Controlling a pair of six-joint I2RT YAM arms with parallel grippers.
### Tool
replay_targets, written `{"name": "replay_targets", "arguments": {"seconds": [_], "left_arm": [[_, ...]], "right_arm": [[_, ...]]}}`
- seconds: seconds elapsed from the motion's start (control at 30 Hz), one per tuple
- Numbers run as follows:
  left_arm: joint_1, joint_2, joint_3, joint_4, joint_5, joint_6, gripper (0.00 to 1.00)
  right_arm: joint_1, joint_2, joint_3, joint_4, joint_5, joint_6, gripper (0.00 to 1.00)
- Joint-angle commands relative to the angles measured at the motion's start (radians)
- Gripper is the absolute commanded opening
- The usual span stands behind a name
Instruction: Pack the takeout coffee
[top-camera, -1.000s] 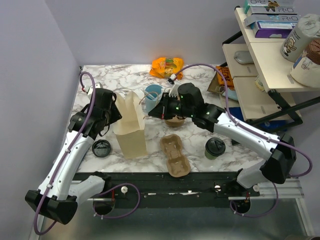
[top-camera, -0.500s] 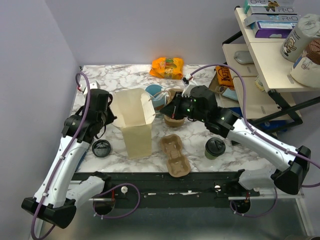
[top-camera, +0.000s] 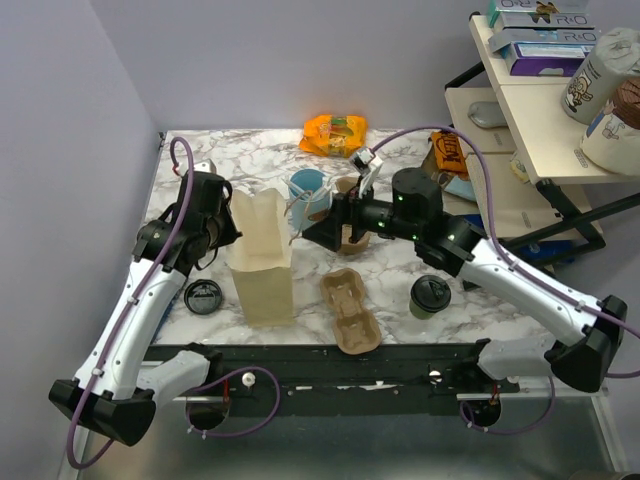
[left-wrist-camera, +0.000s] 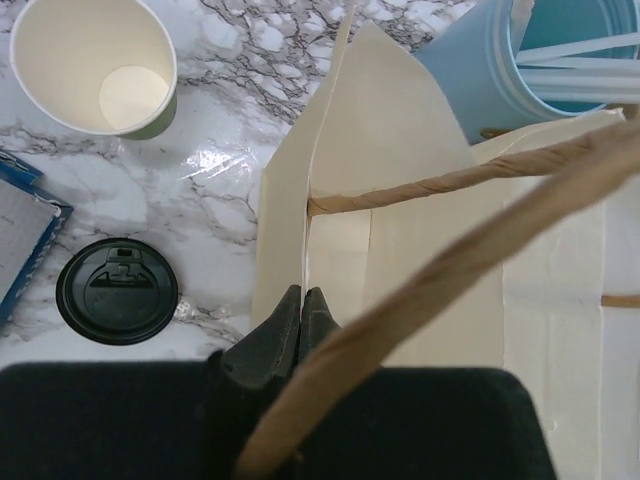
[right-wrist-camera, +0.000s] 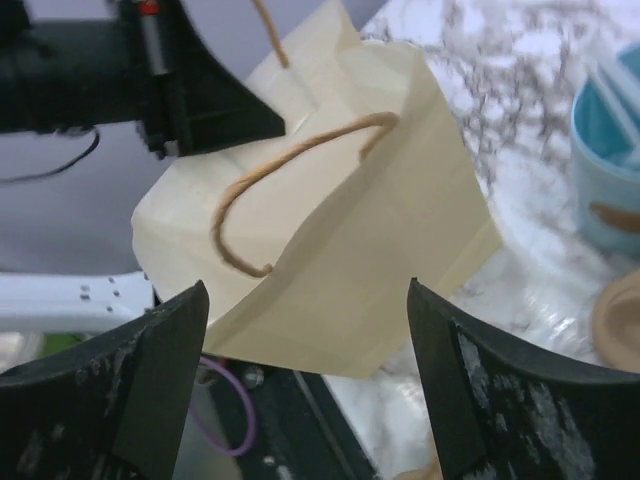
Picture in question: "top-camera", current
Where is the cartoon paper roll brown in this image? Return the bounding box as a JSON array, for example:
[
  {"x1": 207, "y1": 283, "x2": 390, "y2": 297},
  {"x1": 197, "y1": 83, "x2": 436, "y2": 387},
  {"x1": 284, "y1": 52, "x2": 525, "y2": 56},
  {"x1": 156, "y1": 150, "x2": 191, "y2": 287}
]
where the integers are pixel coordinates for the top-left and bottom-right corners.
[{"x1": 580, "y1": 77, "x2": 639, "y2": 177}]

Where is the purple tissue box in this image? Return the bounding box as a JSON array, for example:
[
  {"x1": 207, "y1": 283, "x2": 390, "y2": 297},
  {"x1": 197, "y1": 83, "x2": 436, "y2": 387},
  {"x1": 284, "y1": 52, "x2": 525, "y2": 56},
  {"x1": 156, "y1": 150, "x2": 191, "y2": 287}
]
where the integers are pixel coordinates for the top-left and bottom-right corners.
[{"x1": 501, "y1": 43, "x2": 593, "y2": 77}]

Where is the orange snack bag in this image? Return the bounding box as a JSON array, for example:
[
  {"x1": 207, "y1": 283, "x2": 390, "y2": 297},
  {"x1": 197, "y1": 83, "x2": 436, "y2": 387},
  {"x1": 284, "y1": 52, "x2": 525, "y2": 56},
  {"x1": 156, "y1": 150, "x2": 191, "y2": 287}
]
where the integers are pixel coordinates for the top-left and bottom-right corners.
[{"x1": 299, "y1": 114, "x2": 368, "y2": 158}]

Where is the green paper cup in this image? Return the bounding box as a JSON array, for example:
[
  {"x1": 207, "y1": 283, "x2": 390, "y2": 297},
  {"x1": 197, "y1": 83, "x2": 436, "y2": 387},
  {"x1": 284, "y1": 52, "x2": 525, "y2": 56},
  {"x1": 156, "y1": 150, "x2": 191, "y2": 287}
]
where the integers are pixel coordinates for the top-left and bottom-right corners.
[{"x1": 409, "y1": 296, "x2": 443, "y2": 320}]

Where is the blue straw holder cup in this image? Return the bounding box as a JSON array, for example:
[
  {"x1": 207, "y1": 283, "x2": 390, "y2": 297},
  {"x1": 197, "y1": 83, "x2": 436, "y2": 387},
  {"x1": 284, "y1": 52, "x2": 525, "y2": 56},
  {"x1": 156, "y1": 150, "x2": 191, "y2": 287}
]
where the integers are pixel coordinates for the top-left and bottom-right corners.
[{"x1": 288, "y1": 169, "x2": 332, "y2": 231}]

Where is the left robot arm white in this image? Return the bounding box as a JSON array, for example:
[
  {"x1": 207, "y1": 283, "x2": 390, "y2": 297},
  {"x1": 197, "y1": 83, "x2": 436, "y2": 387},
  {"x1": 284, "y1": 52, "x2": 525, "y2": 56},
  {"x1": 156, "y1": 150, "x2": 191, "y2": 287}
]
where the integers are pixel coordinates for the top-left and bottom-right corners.
[{"x1": 49, "y1": 172, "x2": 241, "y2": 446}]

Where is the orange brown snack packet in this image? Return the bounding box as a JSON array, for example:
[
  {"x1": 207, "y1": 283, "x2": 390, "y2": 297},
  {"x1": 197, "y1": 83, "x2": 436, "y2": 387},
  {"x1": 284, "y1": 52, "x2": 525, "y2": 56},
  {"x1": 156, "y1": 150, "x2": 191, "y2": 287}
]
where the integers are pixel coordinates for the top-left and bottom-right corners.
[{"x1": 421, "y1": 131, "x2": 469, "y2": 189}]

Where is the cartoon paper roll grey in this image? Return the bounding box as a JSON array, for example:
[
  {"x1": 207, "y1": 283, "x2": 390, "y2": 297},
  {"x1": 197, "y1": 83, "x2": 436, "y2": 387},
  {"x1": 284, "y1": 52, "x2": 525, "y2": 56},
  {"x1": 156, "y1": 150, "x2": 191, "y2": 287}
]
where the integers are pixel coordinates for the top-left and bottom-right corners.
[{"x1": 561, "y1": 27, "x2": 639, "y2": 125}]

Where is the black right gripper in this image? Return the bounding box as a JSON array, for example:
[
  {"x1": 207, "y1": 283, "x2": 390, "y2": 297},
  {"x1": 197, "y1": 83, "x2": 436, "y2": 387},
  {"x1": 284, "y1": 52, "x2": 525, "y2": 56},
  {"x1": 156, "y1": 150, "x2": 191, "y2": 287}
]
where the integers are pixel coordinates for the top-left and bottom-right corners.
[{"x1": 302, "y1": 175, "x2": 422, "y2": 253}]

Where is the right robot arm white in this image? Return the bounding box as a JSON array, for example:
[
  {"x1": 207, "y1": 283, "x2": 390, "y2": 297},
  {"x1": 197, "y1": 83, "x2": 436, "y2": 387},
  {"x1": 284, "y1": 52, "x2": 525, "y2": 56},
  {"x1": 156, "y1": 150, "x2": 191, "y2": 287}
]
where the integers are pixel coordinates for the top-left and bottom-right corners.
[{"x1": 302, "y1": 168, "x2": 628, "y2": 393}]

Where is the black plastic cup lid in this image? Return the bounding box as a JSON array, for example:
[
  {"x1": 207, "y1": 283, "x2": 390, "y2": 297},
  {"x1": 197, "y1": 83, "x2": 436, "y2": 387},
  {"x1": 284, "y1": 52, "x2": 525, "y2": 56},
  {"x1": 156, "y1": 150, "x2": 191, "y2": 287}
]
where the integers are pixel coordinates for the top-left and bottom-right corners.
[{"x1": 410, "y1": 275, "x2": 451, "y2": 311}]

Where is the grey computer mouse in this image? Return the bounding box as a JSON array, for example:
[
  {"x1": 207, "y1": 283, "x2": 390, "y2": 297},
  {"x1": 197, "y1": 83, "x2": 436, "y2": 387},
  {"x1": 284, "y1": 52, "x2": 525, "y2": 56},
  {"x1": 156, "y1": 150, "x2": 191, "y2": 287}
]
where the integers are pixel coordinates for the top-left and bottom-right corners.
[{"x1": 467, "y1": 101, "x2": 508, "y2": 129}]

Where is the teal box top shelf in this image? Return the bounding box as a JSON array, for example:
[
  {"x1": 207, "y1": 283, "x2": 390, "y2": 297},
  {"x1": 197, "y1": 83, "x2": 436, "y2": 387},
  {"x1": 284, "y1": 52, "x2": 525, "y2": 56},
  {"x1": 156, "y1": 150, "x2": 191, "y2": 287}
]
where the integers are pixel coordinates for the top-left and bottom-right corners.
[{"x1": 486, "y1": 1, "x2": 589, "y2": 27}]

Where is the brown pulp cup carrier stack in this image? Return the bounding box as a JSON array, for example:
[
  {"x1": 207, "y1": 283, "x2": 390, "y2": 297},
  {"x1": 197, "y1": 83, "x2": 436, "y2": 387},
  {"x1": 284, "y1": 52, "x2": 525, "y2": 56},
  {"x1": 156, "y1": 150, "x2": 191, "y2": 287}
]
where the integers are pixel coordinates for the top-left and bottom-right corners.
[{"x1": 335, "y1": 176, "x2": 371, "y2": 255}]

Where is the blue snack bag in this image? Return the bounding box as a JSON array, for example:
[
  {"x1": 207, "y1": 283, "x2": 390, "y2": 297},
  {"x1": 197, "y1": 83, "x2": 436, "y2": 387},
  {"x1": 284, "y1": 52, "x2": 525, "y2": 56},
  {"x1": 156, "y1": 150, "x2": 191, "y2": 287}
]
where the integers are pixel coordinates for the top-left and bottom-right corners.
[{"x1": 462, "y1": 214, "x2": 573, "y2": 262}]

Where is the single brown pulp cup carrier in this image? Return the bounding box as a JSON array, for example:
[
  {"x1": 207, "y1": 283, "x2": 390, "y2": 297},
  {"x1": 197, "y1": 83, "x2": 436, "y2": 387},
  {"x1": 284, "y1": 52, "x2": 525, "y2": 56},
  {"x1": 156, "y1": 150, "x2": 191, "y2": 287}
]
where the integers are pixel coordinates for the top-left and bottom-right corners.
[{"x1": 320, "y1": 268, "x2": 382, "y2": 356}]

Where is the beige paper bag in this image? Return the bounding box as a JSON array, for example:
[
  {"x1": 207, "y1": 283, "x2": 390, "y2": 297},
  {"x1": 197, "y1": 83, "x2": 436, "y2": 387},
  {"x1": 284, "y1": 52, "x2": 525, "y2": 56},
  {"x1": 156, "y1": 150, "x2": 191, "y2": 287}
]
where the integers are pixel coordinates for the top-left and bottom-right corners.
[{"x1": 227, "y1": 188, "x2": 302, "y2": 328}]

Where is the beige shelf rack black frame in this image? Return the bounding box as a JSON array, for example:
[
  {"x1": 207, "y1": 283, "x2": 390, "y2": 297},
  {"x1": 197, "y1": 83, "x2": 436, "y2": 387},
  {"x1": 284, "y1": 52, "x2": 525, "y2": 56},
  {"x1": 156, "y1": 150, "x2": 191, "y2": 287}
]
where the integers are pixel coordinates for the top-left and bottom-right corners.
[{"x1": 445, "y1": 12, "x2": 639, "y2": 265}]

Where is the grey R+O box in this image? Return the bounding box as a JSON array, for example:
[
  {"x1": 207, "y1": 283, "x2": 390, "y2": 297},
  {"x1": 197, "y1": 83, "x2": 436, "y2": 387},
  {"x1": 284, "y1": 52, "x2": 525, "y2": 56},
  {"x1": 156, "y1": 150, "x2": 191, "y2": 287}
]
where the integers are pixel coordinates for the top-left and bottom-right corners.
[{"x1": 488, "y1": 12, "x2": 600, "y2": 53}]

